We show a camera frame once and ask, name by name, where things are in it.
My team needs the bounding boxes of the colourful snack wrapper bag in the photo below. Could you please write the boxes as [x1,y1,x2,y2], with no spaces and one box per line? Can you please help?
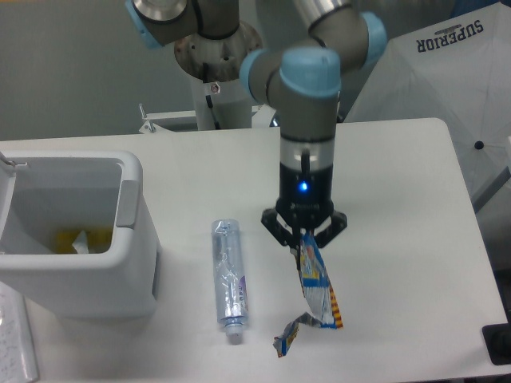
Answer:
[273,232,343,357]

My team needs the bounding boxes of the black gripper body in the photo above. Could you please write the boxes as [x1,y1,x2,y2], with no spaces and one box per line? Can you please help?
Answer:
[275,164,334,232]

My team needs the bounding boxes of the black device at table edge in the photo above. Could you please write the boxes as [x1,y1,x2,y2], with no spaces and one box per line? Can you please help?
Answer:
[482,323,510,365]

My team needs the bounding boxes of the white plastic trash can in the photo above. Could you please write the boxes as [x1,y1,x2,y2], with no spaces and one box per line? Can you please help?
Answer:
[1,149,160,318]

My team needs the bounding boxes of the black cable on pedestal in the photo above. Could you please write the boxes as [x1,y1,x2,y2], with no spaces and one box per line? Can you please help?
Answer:
[201,61,221,130]

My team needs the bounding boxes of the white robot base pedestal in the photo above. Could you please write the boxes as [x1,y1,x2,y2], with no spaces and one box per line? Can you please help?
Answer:
[174,22,262,131]

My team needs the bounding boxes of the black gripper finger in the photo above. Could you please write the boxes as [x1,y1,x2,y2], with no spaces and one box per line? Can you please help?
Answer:
[311,211,347,248]
[261,207,300,256]

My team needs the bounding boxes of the crushed clear plastic bottle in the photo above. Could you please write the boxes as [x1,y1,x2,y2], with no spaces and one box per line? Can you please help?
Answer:
[211,219,249,345]

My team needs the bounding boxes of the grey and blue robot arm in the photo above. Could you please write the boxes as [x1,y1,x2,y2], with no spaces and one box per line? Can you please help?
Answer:
[125,1,387,254]

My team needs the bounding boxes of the white metal bracket with bolts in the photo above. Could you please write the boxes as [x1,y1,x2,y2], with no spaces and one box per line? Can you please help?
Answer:
[138,103,198,134]

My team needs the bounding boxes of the white umbrella with lettering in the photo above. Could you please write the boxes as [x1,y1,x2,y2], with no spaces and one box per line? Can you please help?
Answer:
[346,2,510,199]

